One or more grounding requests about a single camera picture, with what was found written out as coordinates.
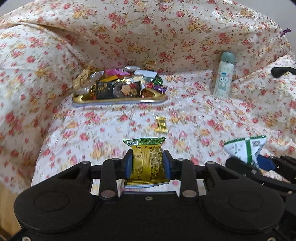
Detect gold green snack packet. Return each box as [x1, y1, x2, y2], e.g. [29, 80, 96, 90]
[123, 137, 169, 189]

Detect green white triangle packet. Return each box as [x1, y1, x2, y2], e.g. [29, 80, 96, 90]
[223, 135, 267, 168]

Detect small gold candy packet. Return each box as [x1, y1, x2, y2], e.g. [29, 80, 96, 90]
[154, 116, 168, 133]

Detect gold tray full of snacks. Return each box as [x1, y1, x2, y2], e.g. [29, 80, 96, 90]
[72, 66, 167, 105]

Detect black cracker packet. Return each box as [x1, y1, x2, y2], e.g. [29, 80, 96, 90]
[95, 81, 142, 99]

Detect cartoon cat water bottle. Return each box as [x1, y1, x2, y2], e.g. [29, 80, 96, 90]
[213, 52, 235, 99]

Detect floral sofa cover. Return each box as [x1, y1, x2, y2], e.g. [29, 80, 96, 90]
[1, 1, 295, 193]

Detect black strap handle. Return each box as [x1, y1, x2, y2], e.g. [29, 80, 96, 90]
[270, 67, 296, 78]

